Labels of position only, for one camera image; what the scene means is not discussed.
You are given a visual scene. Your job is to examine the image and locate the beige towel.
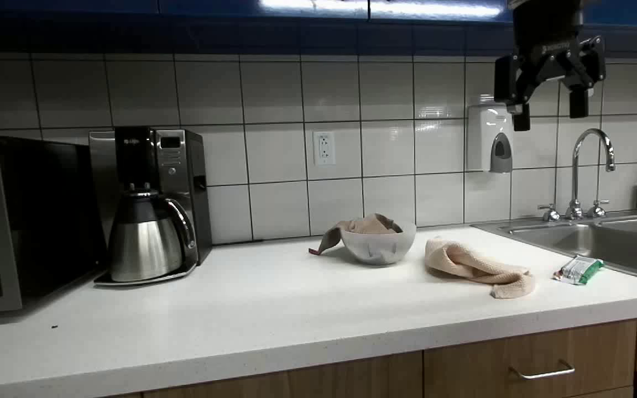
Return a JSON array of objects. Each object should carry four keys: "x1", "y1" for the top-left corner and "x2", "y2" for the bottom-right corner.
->
[{"x1": 422, "y1": 237, "x2": 536, "y2": 301}]

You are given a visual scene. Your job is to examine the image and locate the stainless steel double sink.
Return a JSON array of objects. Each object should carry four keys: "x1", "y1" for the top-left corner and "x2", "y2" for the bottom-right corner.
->
[{"x1": 479, "y1": 210, "x2": 637, "y2": 282}]

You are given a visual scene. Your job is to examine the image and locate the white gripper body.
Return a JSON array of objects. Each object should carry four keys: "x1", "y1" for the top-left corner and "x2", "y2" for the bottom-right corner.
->
[{"x1": 492, "y1": 35, "x2": 607, "y2": 105}]

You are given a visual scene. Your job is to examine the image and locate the black and silver microwave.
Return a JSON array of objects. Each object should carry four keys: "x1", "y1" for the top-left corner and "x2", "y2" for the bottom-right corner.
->
[{"x1": 0, "y1": 133, "x2": 106, "y2": 319}]

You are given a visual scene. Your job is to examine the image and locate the white wall outlet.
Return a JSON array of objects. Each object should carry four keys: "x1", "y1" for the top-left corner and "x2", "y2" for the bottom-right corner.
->
[{"x1": 311, "y1": 127, "x2": 337, "y2": 167}]

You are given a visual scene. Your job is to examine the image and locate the translucent white bowl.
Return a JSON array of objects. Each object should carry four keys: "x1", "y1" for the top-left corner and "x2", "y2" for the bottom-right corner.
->
[{"x1": 337, "y1": 219, "x2": 417, "y2": 267}]

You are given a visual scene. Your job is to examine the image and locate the brown towel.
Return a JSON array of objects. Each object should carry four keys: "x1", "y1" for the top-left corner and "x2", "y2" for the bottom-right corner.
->
[{"x1": 307, "y1": 213, "x2": 405, "y2": 258}]

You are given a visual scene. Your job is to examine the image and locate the blue upper cabinet door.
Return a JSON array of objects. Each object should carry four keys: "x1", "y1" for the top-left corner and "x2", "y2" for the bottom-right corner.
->
[
  {"x1": 581, "y1": 0, "x2": 637, "y2": 58},
  {"x1": 156, "y1": 0, "x2": 371, "y2": 58},
  {"x1": 0, "y1": 0, "x2": 164, "y2": 58},
  {"x1": 366, "y1": 0, "x2": 525, "y2": 59}
]

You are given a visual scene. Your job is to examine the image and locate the wooden drawer front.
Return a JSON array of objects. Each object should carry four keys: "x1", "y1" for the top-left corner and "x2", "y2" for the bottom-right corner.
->
[{"x1": 422, "y1": 319, "x2": 637, "y2": 398}]

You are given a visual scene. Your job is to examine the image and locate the silver drawer handle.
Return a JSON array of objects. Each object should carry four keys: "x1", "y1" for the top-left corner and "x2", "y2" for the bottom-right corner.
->
[{"x1": 509, "y1": 361, "x2": 580, "y2": 382}]

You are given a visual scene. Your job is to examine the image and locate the white wall soap dispenser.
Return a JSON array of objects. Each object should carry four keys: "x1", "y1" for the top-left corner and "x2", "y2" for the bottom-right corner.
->
[{"x1": 467, "y1": 92, "x2": 518, "y2": 175}]

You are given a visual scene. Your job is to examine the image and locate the chrome gooseneck faucet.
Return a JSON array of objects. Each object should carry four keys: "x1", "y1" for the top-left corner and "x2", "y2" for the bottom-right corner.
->
[{"x1": 567, "y1": 126, "x2": 619, "y2": 221}]

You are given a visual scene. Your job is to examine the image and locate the black coffee maker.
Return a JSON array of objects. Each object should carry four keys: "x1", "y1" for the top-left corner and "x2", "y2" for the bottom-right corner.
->
[{"x1": 87, "y1": 126, "x2": 213, "y2": 287}]

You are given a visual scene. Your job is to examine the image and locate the wooden cabinet panel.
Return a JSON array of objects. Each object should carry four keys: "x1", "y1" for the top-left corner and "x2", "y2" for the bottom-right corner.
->
[
  {"x1": 285, "y1": 352, "x2": 424, "y2": 398},
  {"x1": 138, "y1": 368, "x2": 292, "y2": 398}
]

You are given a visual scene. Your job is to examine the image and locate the stainless steel carafe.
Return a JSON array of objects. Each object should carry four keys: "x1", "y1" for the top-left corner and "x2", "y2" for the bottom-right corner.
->
[{"x1": 106, "y1": 187, "x2": 199, "y2": 286}]

